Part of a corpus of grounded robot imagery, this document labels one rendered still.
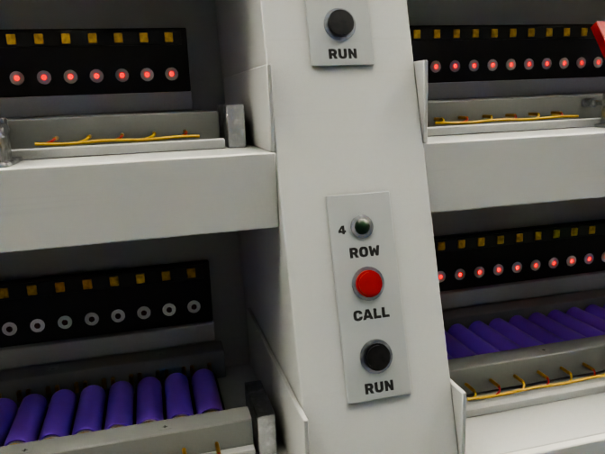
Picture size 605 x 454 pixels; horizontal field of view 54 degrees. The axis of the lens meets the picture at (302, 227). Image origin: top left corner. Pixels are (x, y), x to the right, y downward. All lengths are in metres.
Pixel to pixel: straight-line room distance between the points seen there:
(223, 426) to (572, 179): 0.28
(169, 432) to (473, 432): 0.20
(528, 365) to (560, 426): 0.06
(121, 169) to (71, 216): 0.04
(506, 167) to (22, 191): 0.29
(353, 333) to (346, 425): 0.05
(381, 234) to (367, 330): 0.06
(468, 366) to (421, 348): 0.10
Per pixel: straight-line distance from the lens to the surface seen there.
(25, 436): 0.44
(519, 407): 0.47
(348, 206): 0.35
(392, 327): 0.36
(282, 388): 0.39
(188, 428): 0.40
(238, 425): 0.40
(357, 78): 0.37
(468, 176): 0.40
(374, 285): 0.35
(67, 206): 0.35
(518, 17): 0.70
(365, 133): 0.37
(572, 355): 0.51
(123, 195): 0.34
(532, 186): 0.42
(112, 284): 0.50
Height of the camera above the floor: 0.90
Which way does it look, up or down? 3 degrees up
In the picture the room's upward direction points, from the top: 6 degrees counter-clockwise
